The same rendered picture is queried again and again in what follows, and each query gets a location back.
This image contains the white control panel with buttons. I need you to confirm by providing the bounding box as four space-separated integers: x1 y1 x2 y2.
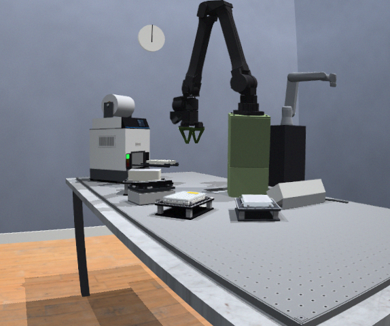
266 179 349 210

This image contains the white horizontal cylinder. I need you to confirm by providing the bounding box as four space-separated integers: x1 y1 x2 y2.
101 94 135 117

